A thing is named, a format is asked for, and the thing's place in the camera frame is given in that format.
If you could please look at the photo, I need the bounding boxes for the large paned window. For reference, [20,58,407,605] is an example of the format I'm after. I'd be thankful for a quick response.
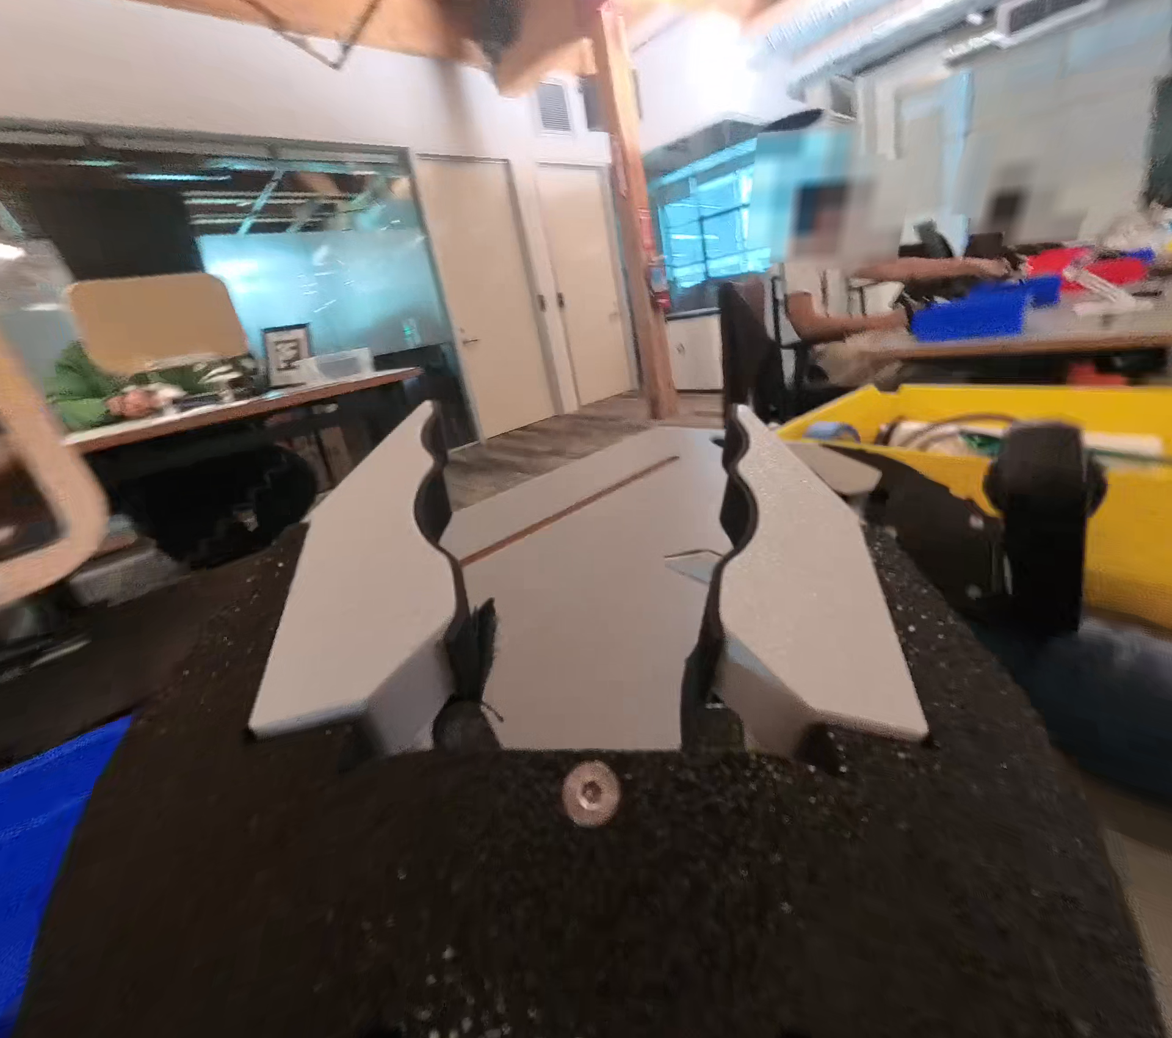
[652,166,777,312]

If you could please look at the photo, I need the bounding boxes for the black backdrop board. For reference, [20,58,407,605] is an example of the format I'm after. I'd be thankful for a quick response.
[0,177,209,280]

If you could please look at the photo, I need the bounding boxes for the wooden office desk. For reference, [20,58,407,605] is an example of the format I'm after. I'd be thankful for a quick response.
[877,302,1172,363]

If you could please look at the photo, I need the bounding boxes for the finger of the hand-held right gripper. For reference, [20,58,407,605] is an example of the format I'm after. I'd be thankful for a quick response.
[785,438,885,499]

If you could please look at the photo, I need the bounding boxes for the beige panel on white stand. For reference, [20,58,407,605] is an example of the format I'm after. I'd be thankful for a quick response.
[69,271,252,377]

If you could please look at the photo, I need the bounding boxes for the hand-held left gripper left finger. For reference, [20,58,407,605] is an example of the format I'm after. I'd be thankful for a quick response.
[247,400,503,755]

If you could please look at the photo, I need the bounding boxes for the beige door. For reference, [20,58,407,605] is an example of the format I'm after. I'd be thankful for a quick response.
[534,161,640,409]
[414,155,562,440]

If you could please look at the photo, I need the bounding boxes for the person's right forearm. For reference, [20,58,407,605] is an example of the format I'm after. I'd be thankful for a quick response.
[971,611,1172,803]

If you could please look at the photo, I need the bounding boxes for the brown-topped desk black legs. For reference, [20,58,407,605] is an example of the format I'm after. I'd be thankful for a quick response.
[64,363,429,565]

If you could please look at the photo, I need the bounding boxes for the white duct vent grille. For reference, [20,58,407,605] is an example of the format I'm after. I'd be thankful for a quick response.
[995,0,1111,42]

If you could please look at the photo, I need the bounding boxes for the red plastic bin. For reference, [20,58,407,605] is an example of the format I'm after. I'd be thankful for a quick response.
[1023,246,1153,290]

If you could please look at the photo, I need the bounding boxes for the black cable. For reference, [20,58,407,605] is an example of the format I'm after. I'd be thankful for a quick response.
[874,411,1018,453]

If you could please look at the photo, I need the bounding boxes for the framed marker sign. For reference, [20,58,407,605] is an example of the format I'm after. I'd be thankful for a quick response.
[263,320,315,390]

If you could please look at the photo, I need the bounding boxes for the clear plastic box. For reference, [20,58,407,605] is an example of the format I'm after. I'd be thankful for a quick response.
[301,348,377,385]

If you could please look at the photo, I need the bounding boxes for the yellow plastic bin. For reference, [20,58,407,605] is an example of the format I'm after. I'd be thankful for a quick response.
[778,382,1172,631]

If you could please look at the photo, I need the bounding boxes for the office chair with brown jacket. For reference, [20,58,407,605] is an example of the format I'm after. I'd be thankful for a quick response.
[718,277,791,427]

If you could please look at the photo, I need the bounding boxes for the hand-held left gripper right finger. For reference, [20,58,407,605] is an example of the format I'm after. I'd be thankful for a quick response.
[680,404,931,759]

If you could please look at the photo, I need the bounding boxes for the large blue plastic bin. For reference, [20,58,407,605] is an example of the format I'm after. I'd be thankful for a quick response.
[0,712,139,1012]

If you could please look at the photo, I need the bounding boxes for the white recycling cabinet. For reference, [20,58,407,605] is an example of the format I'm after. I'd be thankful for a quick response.
[666,312,727,395]

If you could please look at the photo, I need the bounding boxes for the wooden post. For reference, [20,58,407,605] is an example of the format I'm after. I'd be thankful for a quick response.
[586,2,681,422]

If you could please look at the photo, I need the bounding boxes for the white wall vent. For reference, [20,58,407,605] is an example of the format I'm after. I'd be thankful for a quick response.
[535,78,579,139]

